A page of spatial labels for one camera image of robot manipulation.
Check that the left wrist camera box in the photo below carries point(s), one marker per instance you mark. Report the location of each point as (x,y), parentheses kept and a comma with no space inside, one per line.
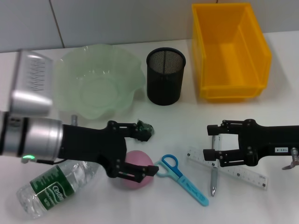
(32,79)

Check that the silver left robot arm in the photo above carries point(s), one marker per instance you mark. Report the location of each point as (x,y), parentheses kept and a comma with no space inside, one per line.
(35,136)

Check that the silver pen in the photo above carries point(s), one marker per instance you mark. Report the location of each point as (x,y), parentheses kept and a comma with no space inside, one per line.
(214,179)

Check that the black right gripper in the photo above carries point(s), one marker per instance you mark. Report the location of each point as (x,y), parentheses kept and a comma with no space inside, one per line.
(268,140)

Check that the pink toy peach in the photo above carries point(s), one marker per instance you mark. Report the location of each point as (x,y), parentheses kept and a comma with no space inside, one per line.
(137,158)

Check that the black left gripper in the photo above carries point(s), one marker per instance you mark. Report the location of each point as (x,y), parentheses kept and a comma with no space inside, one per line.
(93,144)

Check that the black mesh pen holder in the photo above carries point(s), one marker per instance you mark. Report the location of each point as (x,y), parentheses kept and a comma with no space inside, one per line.
(164,79)

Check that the clear water bottle green label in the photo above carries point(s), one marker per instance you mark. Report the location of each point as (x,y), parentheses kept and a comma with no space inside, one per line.
(53,189)

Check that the yellow plastic bin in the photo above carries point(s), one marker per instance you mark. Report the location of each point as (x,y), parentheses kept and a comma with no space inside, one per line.
(224,70)

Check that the transparent plastic ruler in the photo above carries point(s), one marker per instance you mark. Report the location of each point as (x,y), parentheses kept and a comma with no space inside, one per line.
(247,177)

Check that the blue scissors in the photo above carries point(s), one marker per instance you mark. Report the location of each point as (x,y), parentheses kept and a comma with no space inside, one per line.
(187,184)

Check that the green plastic wrapper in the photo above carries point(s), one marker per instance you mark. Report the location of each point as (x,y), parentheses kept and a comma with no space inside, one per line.
(146,126)

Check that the green glass fruit plate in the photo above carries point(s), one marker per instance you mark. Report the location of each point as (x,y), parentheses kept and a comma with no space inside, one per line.
(98,81)

